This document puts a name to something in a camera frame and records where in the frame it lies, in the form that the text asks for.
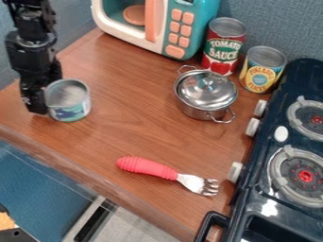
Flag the red tomato can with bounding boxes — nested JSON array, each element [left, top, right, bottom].
[[199, 16, 249, 78]]

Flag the silver lid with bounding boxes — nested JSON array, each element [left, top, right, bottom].
[[175, 69, 240, 112]]

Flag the silver pot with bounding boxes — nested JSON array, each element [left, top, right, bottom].
[[173, 64, 240, 125]]

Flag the yellow pineapple can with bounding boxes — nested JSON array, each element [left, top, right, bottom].
[[237, 45, 288, 95]]

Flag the toy stove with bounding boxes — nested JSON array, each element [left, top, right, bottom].
[[193, 58, 323, 242]]

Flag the red fork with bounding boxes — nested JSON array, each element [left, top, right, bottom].
[[114, 155, 221, 198]]

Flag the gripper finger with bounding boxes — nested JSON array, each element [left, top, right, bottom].
[[49, 59, 65, 82], [20, 88, 50, 115]]

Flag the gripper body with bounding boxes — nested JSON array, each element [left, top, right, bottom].
[[4, 29, 60, 92]]

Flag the toy microwave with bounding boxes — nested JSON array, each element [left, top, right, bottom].
[[89, 0, 223, 61]]

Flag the blue can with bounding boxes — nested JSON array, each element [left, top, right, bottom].
[[42, 78, 93, 123]]

